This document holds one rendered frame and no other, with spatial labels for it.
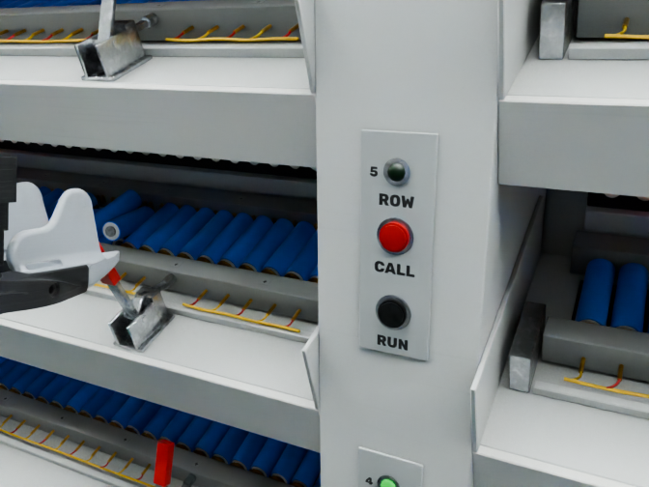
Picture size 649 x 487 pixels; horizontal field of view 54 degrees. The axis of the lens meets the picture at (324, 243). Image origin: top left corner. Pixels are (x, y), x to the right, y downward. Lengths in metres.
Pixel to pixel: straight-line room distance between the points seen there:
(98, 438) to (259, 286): 0.27
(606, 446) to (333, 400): 0.15
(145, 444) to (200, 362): 0.20
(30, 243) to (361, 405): 0.21
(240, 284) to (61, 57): 0.21
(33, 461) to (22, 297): 0.38
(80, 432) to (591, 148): 0.53
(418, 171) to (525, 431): 0.16
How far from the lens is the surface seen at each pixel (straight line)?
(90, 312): 0.55
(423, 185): 0.32
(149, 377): 0.49
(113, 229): 0.57
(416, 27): 0.32
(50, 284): 0.37
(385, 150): 0.33
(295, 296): 0.45
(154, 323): 0.49
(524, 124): 0.31
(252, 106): 0.37
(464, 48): 0.31
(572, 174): 0.32
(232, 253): 0.52
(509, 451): 0.38
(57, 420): 0.71
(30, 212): 0.44
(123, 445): 0.65
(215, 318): 0.48
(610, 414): 0.40
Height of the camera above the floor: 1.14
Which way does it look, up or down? 18 degrees down
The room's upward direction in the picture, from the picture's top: 1 degrees counter-clockwise
